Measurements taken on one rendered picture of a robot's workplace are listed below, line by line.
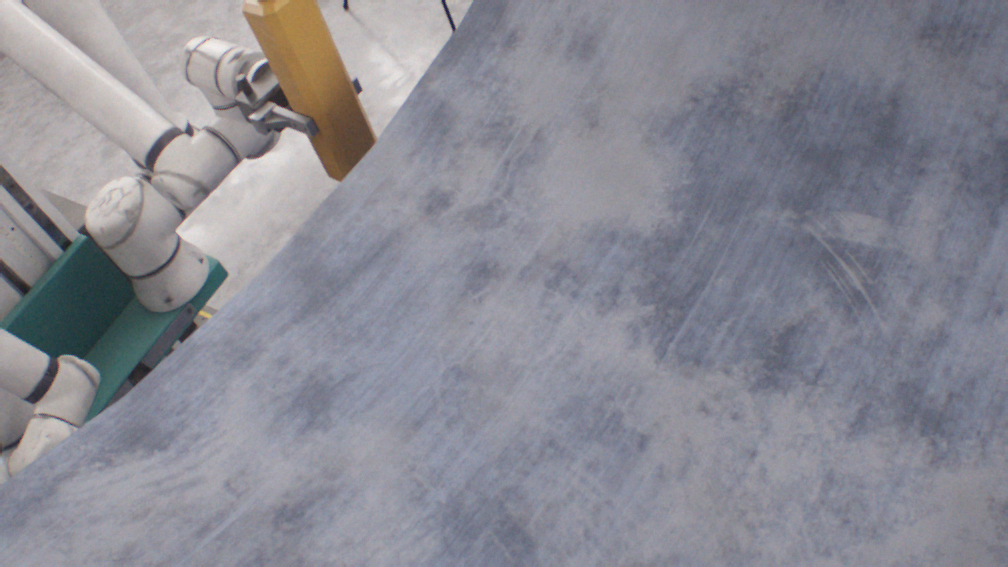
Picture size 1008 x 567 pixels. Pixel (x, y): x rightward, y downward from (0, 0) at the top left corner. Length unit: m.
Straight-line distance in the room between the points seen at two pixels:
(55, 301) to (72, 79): 0.64
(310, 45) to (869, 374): 0.78
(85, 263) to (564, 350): 1.45
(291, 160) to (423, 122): 2.52
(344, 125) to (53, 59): 0.56
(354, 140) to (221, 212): 2.16
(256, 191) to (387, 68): 0.84
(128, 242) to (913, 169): 1.52
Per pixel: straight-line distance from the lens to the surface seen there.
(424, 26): 3.78
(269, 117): 1.14
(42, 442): 1.31
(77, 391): 1.46
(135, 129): 1.35
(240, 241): 3.08
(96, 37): 1.67
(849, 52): 0.72
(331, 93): 1.08
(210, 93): 1.32
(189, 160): 1.31
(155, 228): 1.79
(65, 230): 1.90
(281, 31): 1.01
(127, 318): 1.96
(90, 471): 0.71
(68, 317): 1.92
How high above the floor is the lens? 1.93
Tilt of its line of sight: 50 degrees down
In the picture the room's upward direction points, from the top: 17 degrees counter-clockwise
